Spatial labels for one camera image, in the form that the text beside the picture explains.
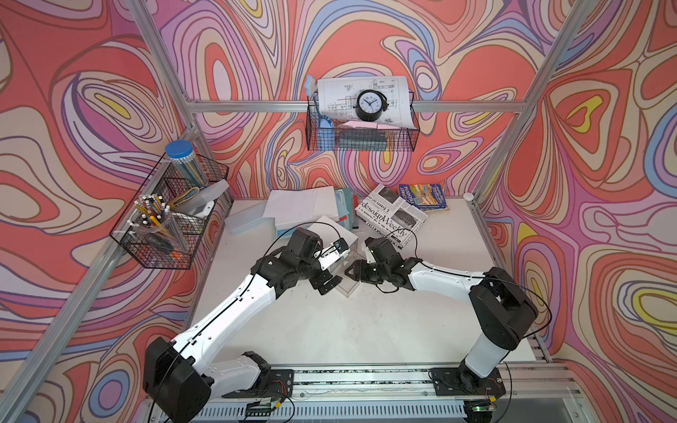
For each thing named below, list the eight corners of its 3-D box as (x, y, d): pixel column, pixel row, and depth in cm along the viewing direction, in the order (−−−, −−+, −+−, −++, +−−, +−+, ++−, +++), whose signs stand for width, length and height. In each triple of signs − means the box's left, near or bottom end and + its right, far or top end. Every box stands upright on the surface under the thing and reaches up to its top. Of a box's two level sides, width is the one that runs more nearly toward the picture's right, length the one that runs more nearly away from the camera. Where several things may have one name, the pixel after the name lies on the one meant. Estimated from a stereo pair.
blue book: (403, 214, 116) (406, 205, 112) (399, 192, 126) (401, 183, 122) (444, 214, 116) (448, 205, 112) (436, 192, 126) (439, 183, 122)
